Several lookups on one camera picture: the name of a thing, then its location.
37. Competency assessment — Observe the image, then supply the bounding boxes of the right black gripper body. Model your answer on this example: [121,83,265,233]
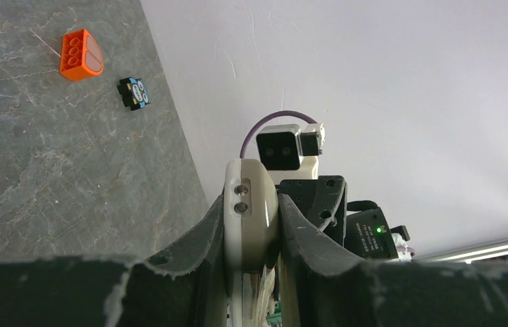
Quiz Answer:
[277,175,347,246]

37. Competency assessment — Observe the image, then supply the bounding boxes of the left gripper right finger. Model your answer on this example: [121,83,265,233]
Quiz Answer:
[279,194,367,326]

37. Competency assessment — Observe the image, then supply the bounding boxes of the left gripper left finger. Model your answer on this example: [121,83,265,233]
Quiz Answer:
[147,196,227,326]

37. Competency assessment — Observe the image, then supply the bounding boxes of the beige remote control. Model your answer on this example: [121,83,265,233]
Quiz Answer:
[223,159,279,326]

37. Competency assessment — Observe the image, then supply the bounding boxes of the blue owl toy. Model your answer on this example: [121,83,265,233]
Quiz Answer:
[117,77,151,111]

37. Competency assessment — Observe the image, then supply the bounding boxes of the orange semicircular piece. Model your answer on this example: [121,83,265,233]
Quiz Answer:
[59,29,104,82]

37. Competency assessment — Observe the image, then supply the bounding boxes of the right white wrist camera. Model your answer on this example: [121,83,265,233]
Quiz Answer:
[255,123,325,185]

